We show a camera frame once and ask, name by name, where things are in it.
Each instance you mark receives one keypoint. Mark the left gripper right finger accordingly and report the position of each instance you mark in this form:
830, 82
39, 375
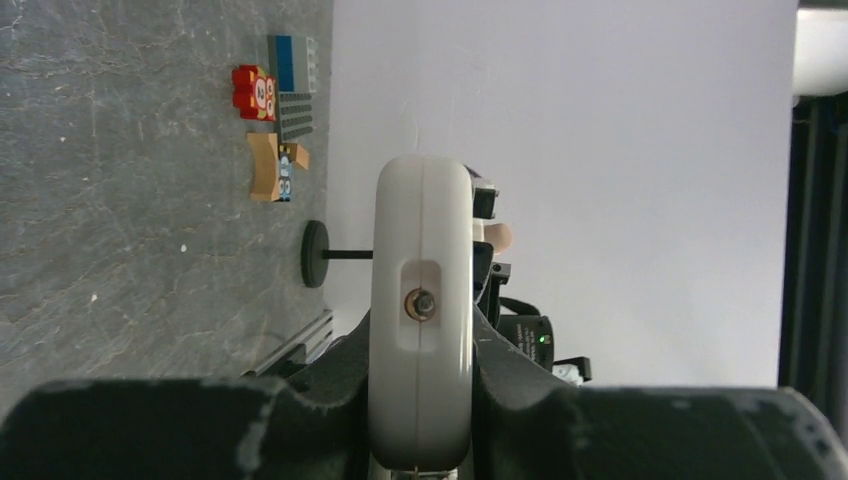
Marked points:
529, 424

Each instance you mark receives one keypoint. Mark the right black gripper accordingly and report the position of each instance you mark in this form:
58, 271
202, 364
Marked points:
489, 276

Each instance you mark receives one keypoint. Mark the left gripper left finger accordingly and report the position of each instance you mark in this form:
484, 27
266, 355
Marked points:
311, 425

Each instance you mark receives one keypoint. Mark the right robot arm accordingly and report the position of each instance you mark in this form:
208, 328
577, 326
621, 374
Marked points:
520, 323

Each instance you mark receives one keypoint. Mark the pink microphone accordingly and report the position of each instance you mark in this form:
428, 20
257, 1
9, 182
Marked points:
499, 236

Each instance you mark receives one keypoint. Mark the black microphone stand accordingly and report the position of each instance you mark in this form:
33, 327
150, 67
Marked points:
316, 254

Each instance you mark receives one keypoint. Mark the blue owl number block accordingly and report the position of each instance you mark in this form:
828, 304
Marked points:
285, 173

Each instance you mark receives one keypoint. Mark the curved wooden arch block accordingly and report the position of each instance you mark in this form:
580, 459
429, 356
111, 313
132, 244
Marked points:
265, 151

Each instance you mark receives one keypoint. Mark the grey lego baseplate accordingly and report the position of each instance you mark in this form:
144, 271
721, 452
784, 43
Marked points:
295, 115

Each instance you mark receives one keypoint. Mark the grey lego brick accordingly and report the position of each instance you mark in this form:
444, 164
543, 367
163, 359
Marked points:
305, 64

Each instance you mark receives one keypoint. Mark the red owl number block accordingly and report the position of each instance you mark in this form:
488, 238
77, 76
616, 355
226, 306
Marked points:
254, 93

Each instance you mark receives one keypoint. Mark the blue lego brick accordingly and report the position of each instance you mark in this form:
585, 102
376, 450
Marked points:
281, 61

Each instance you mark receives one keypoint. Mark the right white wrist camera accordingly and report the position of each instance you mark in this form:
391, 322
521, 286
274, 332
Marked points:
484, 194

